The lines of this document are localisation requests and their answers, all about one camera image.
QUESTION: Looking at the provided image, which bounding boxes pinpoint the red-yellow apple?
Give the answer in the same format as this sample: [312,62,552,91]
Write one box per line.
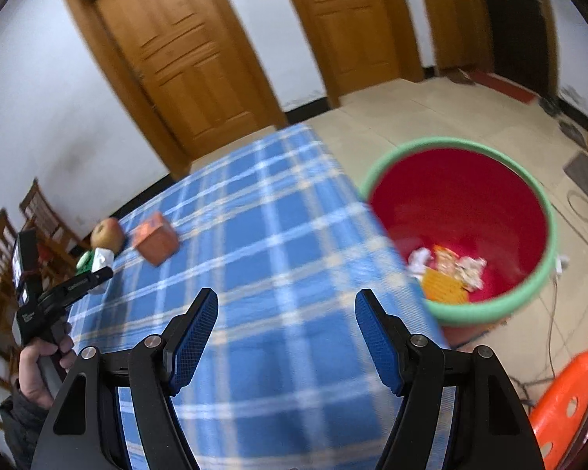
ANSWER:
[90,217,126,255]

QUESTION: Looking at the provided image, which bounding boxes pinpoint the low wooden wall panel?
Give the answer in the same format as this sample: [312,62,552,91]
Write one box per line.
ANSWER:
[424,0,479,71]

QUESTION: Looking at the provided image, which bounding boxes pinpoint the person's left hand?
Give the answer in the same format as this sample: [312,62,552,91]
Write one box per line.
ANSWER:
[18,335,77,410]

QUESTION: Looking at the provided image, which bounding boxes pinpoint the small white paper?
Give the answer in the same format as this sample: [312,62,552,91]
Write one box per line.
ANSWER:
[408,247,431,277]

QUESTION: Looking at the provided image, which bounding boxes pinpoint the orange-brown small box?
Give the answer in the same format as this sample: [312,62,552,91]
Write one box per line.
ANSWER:
[131,211,179,266]

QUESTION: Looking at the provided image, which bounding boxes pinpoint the left wooden door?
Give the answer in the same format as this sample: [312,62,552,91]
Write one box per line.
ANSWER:
[64,0,287,178]

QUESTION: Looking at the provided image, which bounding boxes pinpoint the wooden door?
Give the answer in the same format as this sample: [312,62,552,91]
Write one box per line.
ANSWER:
[292,0,424,107]
[64,0,287,178]

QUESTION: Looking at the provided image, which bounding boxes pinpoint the red door mat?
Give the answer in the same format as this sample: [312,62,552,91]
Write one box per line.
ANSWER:
[468,70,537,104]

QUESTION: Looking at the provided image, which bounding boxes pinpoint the orange plastic stool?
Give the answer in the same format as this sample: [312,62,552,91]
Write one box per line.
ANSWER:
[529,351,588,469]

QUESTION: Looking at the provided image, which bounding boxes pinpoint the orange snack packet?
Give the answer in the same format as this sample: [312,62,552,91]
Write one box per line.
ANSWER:
[433,245,459,277]

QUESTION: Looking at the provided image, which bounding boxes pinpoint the large white paper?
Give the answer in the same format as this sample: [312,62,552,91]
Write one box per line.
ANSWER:
[454,256,488,292]

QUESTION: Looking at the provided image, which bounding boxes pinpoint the yellow corn toy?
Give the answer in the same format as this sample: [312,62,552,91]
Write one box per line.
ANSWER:
[421,268,468,304]

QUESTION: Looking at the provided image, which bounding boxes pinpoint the blue plaid tablecloth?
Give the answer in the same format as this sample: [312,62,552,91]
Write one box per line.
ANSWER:
[70,125,443,469]

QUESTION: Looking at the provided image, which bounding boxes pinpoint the wooden chair far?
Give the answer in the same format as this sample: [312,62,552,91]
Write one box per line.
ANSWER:
[19,177,91,275]

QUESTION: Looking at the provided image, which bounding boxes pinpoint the green toy vegetable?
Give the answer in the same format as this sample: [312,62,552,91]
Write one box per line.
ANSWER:
[76,247,114,275]

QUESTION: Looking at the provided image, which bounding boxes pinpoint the red bin with green rim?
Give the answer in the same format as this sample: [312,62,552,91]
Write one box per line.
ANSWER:
[360,137,558,346]

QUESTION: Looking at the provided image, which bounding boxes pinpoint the grey cable on floor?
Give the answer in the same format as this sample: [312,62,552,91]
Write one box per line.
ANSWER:
[508,190,588,417]

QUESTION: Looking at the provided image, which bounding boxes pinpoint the dark shoes by door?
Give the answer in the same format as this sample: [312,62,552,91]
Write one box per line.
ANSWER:
[539,97,561,118]

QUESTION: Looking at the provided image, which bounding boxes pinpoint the grey slippers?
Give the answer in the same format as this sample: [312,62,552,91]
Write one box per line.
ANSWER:
[559,121,588,150]

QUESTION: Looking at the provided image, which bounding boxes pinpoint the middle wooden door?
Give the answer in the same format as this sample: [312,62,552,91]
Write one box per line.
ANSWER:
[292,0,424,107]

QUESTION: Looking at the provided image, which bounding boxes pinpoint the white power strip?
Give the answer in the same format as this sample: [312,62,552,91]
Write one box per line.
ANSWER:
[554,255,570,277]

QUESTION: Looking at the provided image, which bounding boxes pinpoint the dark entrance door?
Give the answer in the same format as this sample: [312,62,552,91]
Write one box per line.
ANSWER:
[484,0,558,98]

